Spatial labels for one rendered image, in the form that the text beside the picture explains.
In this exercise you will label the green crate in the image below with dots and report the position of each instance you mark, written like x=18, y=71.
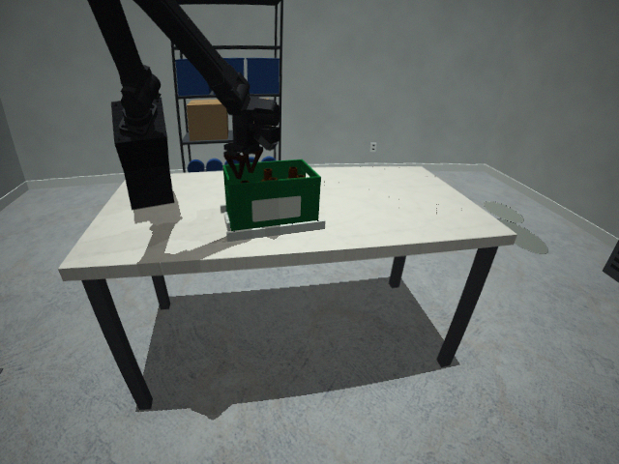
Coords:
x=269, y=203

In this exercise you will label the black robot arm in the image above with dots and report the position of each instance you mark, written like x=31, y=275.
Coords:
x=220, y=76

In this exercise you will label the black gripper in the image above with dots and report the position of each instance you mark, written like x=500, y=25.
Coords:
x=232, y=154

